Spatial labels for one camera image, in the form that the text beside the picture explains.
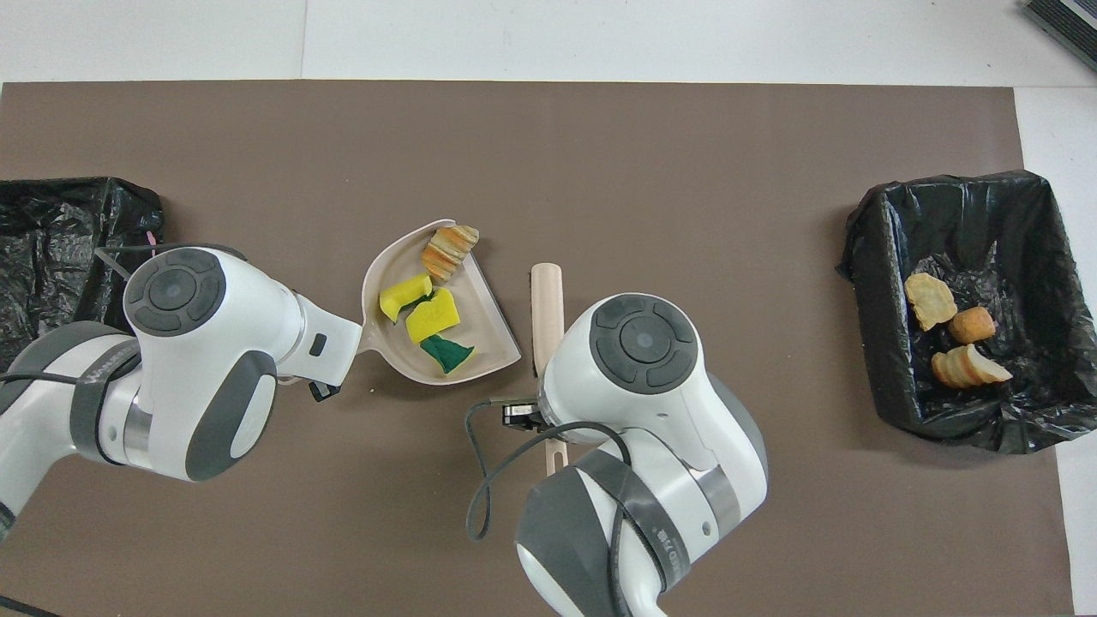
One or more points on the dark grey ribbed panel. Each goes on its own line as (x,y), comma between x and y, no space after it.
(1067,26)

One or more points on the yellow green sponge piece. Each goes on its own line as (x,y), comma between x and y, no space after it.
(447,353)

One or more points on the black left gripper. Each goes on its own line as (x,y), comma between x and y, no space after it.
(324,392)

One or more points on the beige brush black bristles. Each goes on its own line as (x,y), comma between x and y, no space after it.
(547,308)

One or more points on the brown bread roll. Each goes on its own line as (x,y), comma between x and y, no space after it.
(972,325)

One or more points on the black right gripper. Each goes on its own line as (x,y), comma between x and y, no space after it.
(524,416)

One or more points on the brown table mat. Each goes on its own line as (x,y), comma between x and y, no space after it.
(857,531)

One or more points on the chunky yellow sponge piece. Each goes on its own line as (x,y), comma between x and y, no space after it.
(433,317)

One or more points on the pale bread piece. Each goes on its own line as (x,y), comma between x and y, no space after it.
(930,300)
(968,367)

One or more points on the long yellow sponge piece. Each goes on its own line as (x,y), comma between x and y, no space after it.
(401,296)

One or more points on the beige plastic dustpan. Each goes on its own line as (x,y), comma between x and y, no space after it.
(488,334)

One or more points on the bin with black bag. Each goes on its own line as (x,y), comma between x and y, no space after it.
(1028,223)
(51,231)

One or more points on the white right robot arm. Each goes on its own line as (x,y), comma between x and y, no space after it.
(651,411)

